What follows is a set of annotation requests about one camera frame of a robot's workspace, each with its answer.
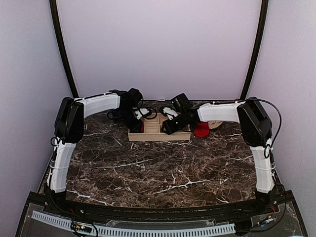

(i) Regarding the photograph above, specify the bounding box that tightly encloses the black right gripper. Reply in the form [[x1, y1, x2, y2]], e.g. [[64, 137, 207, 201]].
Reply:
[[161, 112, 189, 134]]

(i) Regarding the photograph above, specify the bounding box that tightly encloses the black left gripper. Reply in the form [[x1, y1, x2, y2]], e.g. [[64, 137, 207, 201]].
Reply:
[[119, 107, 144, 135]]

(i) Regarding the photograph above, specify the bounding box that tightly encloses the red santa sock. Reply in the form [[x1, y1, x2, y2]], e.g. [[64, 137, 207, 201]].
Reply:
[[194, 122, 210, 137]]

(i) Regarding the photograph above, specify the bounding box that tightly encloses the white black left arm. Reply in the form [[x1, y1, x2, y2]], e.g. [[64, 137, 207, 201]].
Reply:
[[47, 88, 143, 193]]

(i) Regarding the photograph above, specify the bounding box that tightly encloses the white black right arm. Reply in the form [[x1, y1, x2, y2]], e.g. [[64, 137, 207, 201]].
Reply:
[[159, 93, 277, 194]]

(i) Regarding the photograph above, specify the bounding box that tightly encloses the wooden compartment tray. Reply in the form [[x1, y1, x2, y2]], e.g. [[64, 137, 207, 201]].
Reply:
[[128, 113, 191, 141]]

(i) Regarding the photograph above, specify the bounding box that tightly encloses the dark blue mug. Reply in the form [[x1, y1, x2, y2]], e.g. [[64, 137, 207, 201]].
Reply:
[[107, 111, 119, 122]]

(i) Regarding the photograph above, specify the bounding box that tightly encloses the round beige decorated plate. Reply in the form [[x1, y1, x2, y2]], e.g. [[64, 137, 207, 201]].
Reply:
[[208, 121, 223, 129]]

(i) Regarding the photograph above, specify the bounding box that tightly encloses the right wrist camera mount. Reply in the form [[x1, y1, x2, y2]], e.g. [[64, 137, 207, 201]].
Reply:
[[159, 106, 178, 120]]

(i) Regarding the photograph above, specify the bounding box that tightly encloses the white slotted cable duct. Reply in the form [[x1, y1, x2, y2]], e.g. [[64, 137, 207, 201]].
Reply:
[[31, 211, 236, 237]]

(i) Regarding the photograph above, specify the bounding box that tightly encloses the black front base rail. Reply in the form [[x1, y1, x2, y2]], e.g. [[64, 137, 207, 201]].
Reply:
[[27, 191, 295, 223]]

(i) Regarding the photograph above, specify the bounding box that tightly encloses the black left corner post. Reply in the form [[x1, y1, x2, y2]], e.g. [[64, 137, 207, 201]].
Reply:
[[49, 0, 79, 98]]

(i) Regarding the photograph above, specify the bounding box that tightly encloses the black corner post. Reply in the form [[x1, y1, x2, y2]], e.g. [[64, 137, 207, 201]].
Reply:
[[49, 0, 79, 98], [240, 0, 269, 100]]

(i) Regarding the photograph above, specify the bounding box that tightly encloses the black right corner post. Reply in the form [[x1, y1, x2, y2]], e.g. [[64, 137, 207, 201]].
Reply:
[[240, 0, 269, 100]]

